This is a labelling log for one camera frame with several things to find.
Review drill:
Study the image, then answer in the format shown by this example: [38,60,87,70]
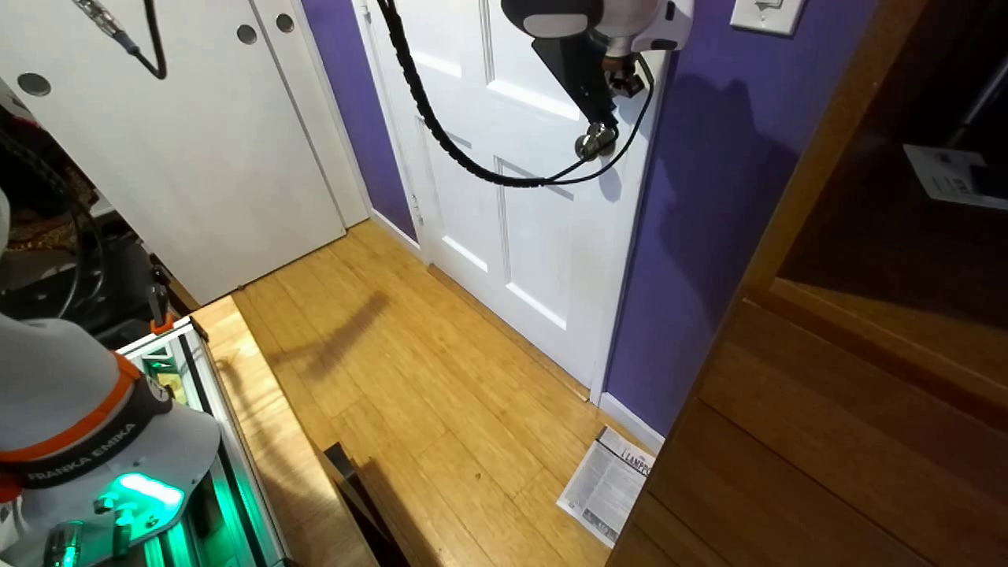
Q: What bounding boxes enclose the thin black cable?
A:
[69,0,172,82]

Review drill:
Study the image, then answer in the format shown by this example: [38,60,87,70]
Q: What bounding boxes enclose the wide white closet door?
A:
[0,0,353,309]

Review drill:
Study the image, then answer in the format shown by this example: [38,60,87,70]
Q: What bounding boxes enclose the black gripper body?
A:
[528,33,624,133]

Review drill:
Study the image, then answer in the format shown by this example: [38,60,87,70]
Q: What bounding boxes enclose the black braided cable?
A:
[371,0,660,193]

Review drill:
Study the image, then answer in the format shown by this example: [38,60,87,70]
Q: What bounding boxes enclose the white sheet inside cabinet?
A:
[902,139,1008,215]

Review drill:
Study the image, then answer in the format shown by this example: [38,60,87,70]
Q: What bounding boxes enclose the brown wooden cabinet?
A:
[607,0,1008,567]

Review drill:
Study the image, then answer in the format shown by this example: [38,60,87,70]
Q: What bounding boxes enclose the white panelled door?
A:
[366,0,660,392]

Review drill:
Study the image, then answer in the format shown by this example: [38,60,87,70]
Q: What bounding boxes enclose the silver door knob lock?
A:
[581,128,618,164]

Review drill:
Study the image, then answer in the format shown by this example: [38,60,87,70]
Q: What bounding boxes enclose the narrow white closet door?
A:
[249,0,376,233]

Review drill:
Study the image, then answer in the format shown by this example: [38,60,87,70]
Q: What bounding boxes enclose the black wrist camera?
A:
[612,51,648,104]

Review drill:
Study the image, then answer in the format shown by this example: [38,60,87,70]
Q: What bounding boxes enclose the robot cart with green light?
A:
[111,313,294,567]

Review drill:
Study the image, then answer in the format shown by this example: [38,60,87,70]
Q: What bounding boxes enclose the white light switch plate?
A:
[728,0,809,38]

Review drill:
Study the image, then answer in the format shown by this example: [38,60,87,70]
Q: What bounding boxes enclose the white door frame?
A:
[349,0,676,404]

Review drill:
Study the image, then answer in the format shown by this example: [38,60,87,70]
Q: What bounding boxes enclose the printed paper sheet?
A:
[555,421,655,552]

